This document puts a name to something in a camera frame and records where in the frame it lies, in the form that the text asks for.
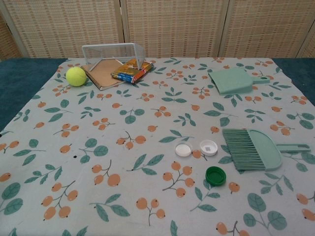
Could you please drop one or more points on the clear plastic box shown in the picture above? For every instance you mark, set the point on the clear plastic box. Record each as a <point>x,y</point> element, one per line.
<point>110,46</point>

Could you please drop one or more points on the green plastic brush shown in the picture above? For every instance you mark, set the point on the green plastic brush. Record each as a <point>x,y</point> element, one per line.
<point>265,147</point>

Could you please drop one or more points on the colourful snack packet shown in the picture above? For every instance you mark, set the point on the colourful snack packet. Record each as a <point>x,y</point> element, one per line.
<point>128,73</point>

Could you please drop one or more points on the plain white bottle cap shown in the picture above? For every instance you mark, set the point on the plain white bottle cap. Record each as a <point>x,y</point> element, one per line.
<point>183,150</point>

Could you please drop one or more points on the woven bamboo folding screen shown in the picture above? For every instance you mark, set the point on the woven bamboo folding screen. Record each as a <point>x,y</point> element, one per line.
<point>172,24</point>

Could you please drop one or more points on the brown spiral notebook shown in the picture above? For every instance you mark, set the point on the brown spiral notebook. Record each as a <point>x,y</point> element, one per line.
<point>108,76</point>

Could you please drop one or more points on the white bottle cap grey mark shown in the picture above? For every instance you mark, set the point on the white bottle cap grey mark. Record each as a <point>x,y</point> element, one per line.
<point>208,148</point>

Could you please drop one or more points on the green bottle cap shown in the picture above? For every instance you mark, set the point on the green bottle cap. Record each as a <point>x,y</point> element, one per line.
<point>215,176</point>

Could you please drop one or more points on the yellow tennis ball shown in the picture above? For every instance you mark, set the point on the yellow tennis ball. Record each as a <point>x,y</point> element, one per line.
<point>76,76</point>

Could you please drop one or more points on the floral printed tablecloth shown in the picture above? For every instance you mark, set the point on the floral printed tablecloth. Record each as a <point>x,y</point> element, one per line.
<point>147,110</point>

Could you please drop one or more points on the mint green dustpan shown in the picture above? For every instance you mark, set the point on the mint green dustpan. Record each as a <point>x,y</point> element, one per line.
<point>229,81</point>

